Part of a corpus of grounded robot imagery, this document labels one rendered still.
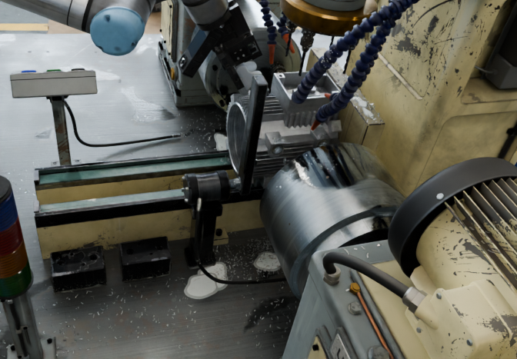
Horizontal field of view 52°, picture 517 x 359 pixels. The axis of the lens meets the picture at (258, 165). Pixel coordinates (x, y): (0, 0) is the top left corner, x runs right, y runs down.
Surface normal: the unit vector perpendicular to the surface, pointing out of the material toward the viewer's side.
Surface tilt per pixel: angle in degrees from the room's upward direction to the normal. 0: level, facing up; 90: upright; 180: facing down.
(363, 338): 0
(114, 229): 90
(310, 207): 43
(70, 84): 56
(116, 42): 93
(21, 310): 90
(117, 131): 0
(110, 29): 93
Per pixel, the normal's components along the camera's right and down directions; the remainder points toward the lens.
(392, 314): 0.13, -0.76
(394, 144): -0.94, 0.10
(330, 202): -0.39, -0.59
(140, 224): 0.30, 0.65
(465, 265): -0.82, -0.20
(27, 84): 0.33, 0.11
